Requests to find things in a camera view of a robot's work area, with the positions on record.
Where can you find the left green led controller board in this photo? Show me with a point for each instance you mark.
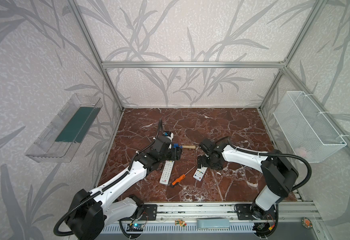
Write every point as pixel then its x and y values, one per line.
pixel 135 227

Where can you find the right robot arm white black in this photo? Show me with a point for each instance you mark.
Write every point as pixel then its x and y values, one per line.
pixel 278 172

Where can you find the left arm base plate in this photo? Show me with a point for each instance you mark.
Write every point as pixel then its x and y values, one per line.
pixel 144 212

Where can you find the small orange green connector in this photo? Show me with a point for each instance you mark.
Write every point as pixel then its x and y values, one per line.
pixel 180 223

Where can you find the white remote control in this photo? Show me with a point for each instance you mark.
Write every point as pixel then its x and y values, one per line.
pixel 199 173
pixel 166 173

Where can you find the clear plastic wall shelf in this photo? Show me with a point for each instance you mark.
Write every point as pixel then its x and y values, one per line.
pixel 61 139

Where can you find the white wire mesh basket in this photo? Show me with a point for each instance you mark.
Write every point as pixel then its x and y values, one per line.
pixel 305 125

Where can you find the round orange black badge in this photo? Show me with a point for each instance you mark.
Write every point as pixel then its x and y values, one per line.
pixel 306 223

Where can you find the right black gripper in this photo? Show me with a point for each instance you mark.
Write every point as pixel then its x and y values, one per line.
pixel 203 160

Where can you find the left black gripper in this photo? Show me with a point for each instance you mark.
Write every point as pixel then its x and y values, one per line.
pixel 176 152

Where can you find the blue toy shovel wooden handle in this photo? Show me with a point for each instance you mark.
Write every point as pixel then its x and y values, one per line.
pixel 192 147

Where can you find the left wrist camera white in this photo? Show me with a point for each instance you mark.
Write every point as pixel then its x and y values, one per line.
pixel 169 135

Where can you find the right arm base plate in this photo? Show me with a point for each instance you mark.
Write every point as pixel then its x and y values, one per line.
pixel 245 212

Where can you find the orange handled screwdriver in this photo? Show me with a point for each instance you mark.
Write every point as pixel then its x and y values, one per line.
pixel 177 181

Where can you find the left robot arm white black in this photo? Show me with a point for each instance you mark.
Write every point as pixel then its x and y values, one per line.
pixel 91 211

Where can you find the grey rectangular box on rail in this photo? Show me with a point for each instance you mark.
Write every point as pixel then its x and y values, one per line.
pixel 212 224

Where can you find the pink object in basket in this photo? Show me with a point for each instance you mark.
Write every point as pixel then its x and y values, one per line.
pixel 301 152

